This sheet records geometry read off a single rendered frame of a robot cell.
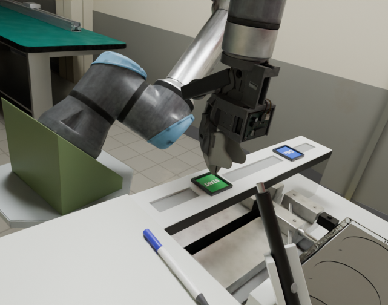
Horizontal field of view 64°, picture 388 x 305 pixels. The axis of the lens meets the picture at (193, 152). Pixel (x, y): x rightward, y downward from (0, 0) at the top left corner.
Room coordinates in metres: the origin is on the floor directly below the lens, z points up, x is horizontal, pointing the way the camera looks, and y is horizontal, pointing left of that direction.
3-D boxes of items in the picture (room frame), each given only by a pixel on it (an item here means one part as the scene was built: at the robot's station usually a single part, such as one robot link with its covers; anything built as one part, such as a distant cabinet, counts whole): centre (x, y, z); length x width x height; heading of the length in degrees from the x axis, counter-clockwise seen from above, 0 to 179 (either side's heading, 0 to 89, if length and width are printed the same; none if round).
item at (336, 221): (0.52, -0.29, 0.90); 0.04 x 0.02 x 0.03; 46
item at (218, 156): (0.46, -0.04, 1.03); 0.06 x 0.03 x 0.09; 46
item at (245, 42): (0.48, -0.05, 1.22); 0.08 x 0.08 x 0.05
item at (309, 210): (0.57, -0.25, 0.89); 0.08 x 0.03 x 0.03; 46
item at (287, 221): (0.51, -0.20, 0.89); 0.08 x 0.03 x 0.03; 46
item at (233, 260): (0.45, -0.14, 0.87); 0.36 x 0.08 x 0.03; 136
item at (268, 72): (0.47, -0.06, 1.14); 0.09 x 0.08 x 0.12; 46
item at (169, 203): (0.58, -0.13, 0.89); 0.55 x 0.09 x 0.14; 136
